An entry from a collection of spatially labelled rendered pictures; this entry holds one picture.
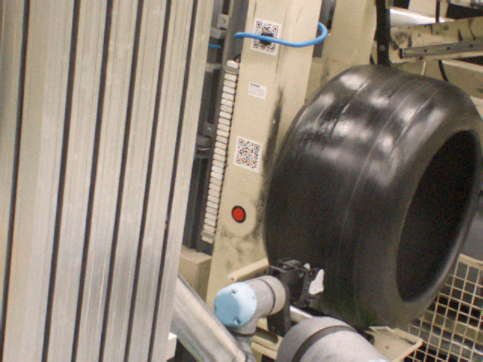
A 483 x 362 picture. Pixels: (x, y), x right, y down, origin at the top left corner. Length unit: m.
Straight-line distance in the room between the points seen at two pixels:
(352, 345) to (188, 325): 0.52
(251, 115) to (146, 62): 1.30
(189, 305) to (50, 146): 0.71
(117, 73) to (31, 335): 0.29
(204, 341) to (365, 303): 0.54
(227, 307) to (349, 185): 0.39
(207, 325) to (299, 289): 0.35
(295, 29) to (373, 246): 0.57
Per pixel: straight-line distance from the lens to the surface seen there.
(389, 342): 2.52
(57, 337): 1.12
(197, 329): 1.68
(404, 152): 2.04
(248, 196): 2.41
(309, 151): 2.08
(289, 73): 2.33
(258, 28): 2.33
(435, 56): 2.56
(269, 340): 2.39
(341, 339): 1.22
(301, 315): 2.32
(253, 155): 2.38
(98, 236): 1.11
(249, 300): 1.82
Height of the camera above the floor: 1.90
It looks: 18 degrees down
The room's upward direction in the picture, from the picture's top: 9 degrees clockwise
